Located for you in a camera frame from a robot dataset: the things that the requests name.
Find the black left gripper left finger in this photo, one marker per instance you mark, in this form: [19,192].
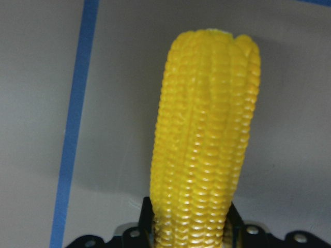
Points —
[137,236]

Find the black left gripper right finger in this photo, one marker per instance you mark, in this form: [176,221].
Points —
[240,234]

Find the yellow corn cob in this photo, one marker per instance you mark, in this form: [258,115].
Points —
[209,91]

